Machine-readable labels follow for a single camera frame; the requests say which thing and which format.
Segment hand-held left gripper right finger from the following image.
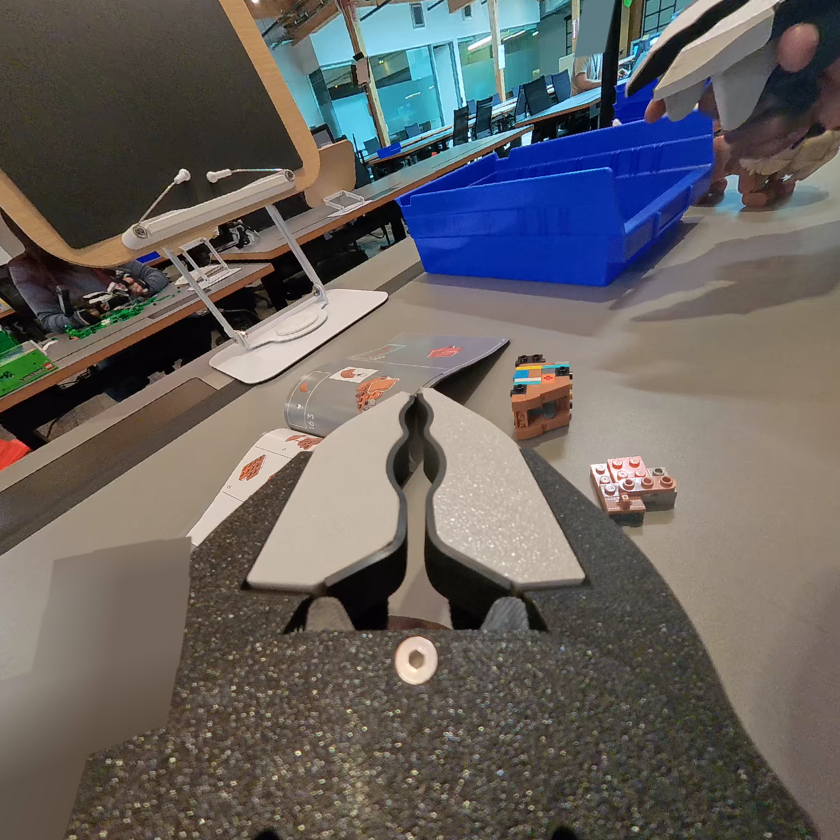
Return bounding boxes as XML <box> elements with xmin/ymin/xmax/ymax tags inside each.
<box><xmin>416</xmin><ymin>387</ymin><xmax>586</xmax><ymax>595</ymax></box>

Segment small brown brick assembly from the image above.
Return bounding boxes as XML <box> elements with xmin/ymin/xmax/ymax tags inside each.
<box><xmin>589</xmin><ymin>455</ymin><xmax>678</xmax><ymax>521</ymax></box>

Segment green brick pieces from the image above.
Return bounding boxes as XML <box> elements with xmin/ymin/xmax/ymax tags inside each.
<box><xmin>66</xmin><ymin>295</ymin><xmax>178</xmax><ymax>341</ymax></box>

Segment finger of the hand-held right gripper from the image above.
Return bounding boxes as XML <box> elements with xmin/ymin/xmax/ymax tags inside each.
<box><xmin>625</xmin><ymin>0</ymin><xmax>783</xmax><ymax>97</ymax></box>
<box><xmin>655</xmin><ymin>13</ymin><xmax>783</xmax><ymax>132</ymax></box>

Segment green brick set box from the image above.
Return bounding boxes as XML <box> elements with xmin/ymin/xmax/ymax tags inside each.
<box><xmin>0</xmin><ymin>328</ymin><xmax>59</xmax><ymax>399</ymax></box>

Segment long office desk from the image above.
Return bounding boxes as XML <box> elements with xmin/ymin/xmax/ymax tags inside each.
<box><xmin>0</xmin><ymin>262</ymin><xmax>275</xmax><ymax>414</ymax></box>
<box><xmin>223</xmin><ymin>125</ymin><xmax>534</xmax><ymax>263</ymax></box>

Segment grey building instruction booklet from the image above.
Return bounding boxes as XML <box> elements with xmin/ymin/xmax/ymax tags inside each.
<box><xmin>187</xmin><ymin>333</ymin><xmax>511</xmax><ymax>546</ymax></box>

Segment wooden post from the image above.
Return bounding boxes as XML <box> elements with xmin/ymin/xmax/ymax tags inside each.
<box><xmin>341</xmin><ymin>0</ymin><xmax>389</xmax><ymax>147</ymax></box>

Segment black panel with wooden rim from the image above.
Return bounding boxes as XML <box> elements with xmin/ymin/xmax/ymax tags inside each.
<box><xmin>0</xmin><ymin>0</ymin><xmax>322</xmax><ymax>266</ymax></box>

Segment multicoloured brick model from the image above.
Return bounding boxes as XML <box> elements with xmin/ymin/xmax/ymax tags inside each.
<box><xmin>511</xmin><ymin>354</ymin><xmax>574</xmax><ymax>441</ymax></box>

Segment row of black office chairs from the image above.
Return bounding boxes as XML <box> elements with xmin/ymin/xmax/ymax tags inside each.
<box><xmin>449</xmin><ymin>69</ymin><xmax>575</xmax><ymax>148</ymax></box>

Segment brown brick animal model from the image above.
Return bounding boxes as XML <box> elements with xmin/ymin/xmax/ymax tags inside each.
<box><xmin>710</xmin><ymin>128</ymin><xmax>840</xmax><ymax>212</ymax></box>

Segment black pole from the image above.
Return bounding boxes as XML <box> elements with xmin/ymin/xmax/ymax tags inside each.
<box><xmin>598</xmin><ymin>0</ymin><xmax>626</xmax><ymax>130</ymax></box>

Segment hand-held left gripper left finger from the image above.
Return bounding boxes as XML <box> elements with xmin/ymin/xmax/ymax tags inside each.
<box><xmin>245</xmin><ymin>392</ymin><xmax>419</xmax><ymax>597</ymax></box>

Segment person's right hand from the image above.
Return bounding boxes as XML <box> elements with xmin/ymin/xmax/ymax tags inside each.
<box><xmin>643</xmin><ymin>21</ymin><xmax>840</xmax><ymax>155</ymax></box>

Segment large blue plastic bin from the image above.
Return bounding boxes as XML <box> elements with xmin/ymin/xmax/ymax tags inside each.
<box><xmin>395</xmin><ymin>110</ymin><xmax>716</xmax><ymax>288</ymax></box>

